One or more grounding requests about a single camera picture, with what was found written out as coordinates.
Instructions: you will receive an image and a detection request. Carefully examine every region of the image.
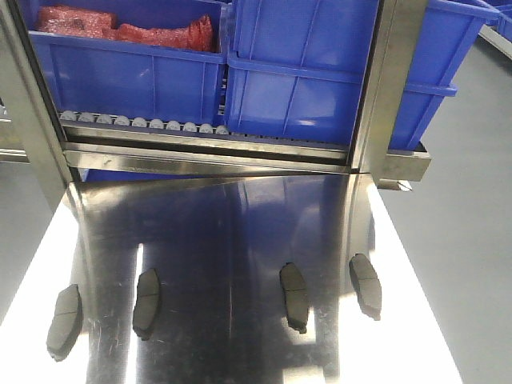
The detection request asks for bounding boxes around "white roller track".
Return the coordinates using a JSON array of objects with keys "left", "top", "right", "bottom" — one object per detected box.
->
[{"left": 59, "top": 110, "right": 230, "bottom": 135}]

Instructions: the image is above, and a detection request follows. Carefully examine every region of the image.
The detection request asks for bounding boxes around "red foam bag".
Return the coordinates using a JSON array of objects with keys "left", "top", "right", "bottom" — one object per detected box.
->
[
  {"left": 36, "top": 5, "right": 117, "bottom": 38},
  {"left": 102, "top": 14, "right": 214, "bottom": 52}
]

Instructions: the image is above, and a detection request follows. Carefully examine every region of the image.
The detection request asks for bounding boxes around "left red foam bag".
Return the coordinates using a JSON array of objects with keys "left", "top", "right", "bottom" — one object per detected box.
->
[{"left": 36, "top": 5, "right": 117, "bottom": 38}]

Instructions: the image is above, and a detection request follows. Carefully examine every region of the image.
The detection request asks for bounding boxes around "blue plastic bin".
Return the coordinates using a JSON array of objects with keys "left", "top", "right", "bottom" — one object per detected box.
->
[
  {"left": 389, "top": 1, "right": 498, "bottom": 150},
  {"left": 226, "top": 0, "right": 379, "bottom": 145}
]

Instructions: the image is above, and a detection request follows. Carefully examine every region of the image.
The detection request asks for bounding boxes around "middle blue plastic bin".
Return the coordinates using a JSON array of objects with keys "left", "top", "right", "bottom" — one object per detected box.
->
[{"left": 226, "top": 0, "right": 379, "bottom": 145}]

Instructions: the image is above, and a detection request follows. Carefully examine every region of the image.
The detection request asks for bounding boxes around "grey brake pad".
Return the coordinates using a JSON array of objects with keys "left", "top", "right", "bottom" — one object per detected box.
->
[
  {"left": 46, "top": 284, "right": 83, "bottom": 362},
  {"left": 279, "top": 262, "right": 310, "bottom": 334},
  {"left": 349, "top": 254, "right": 382, "bottom": 321},
  {"left": 132, "top": 268, "right": 161, "bottom": 341}
]

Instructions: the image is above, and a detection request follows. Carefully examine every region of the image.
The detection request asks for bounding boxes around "right red foam bag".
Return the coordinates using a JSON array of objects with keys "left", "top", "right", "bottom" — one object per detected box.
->
[{"left": 102, "top": 14, "right": 214, "bottom": 52}]

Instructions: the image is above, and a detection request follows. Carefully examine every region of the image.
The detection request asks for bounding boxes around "blue bin with red bags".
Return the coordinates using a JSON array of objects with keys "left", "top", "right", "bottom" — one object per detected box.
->
[{"left": 18, "top": 1, "right": 232, "bottom": 124}]

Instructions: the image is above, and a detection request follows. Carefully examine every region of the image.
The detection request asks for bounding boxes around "right blue plastic bin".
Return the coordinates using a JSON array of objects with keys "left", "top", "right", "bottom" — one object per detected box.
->
[{"left": 389, "top": 1, "right": 498, "bottom": 150}]

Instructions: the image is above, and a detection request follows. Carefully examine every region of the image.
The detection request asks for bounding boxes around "stainless steel rack frame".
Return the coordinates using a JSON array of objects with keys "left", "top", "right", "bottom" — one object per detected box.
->
[{"left": 1, "top": 1, "right": 430, "bottom": 210}]

